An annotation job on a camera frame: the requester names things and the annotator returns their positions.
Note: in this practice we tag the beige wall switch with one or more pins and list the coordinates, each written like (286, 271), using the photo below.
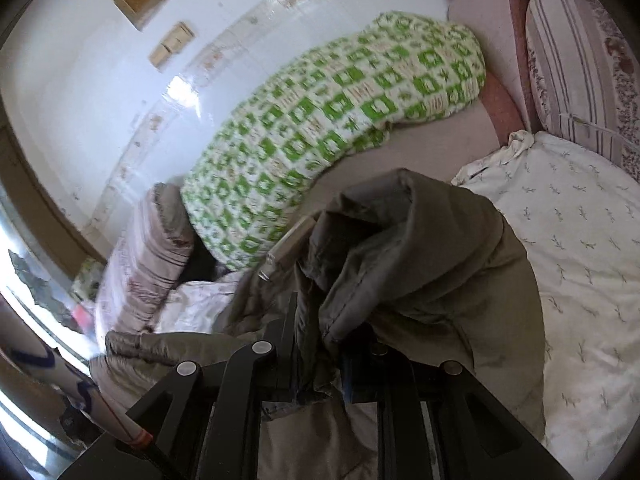
(180, 37)
(161, 56)

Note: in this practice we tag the striped floral pillow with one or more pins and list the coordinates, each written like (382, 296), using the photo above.
(145, 270)
(565, 60)

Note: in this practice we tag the white leaf-print duvet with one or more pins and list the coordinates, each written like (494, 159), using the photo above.
(575, 235)

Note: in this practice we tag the pink checked bed sheet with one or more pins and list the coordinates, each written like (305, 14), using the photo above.
(450, 145)

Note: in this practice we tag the brown wooden window frame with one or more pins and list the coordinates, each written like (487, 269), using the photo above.
(45, 200)

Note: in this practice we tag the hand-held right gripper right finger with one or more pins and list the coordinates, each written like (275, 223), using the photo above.
(352, 385)

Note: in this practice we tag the white tube with blue print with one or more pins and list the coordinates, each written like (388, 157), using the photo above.
(65, 385)

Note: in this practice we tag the green checkered quilt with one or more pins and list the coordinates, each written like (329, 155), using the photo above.
(325, 125)

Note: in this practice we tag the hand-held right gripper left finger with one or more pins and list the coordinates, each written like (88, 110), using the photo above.
(280, 360)

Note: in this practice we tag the grey puffer jacket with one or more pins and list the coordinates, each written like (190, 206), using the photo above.
(425, 240)

